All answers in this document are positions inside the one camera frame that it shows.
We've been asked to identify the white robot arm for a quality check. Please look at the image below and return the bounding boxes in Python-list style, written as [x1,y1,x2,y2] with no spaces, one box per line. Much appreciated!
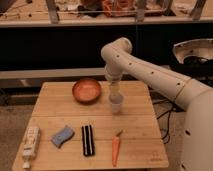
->
[101,37,213,171]

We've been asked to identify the clear plastic cup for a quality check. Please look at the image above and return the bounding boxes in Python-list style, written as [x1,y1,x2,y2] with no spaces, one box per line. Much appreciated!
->
[109,93,124,114]

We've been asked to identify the orange bowl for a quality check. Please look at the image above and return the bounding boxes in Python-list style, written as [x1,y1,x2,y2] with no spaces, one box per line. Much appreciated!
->
[72,78,101,103]

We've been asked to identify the orange carrot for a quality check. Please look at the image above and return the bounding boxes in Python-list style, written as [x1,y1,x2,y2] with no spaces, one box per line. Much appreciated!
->
[112,131,123,167]

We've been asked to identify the black striped eraser block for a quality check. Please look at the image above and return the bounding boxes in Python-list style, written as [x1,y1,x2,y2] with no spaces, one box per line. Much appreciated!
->
[81,125,95,157]

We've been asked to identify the wooden folding table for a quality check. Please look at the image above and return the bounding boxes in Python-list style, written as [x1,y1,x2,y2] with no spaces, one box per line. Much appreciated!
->
[28,81,169,171]

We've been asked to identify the blue sponge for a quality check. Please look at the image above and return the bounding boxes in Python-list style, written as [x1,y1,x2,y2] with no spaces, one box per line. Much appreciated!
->
[51,126,75,148]

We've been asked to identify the orange crate on shelf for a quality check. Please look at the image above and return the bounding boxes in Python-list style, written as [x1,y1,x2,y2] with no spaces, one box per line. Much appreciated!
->
[102,0,135,17]

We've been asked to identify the white tube bottle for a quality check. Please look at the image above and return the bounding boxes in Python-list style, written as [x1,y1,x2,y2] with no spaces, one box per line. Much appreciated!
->
[22,126,40,171]

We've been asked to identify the white dome shell device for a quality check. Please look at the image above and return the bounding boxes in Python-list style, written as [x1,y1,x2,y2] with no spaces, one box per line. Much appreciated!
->
[172,38,213,64]

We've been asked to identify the black cable on floor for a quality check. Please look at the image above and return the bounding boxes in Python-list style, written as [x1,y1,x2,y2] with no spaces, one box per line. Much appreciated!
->
[153,98,174,144]

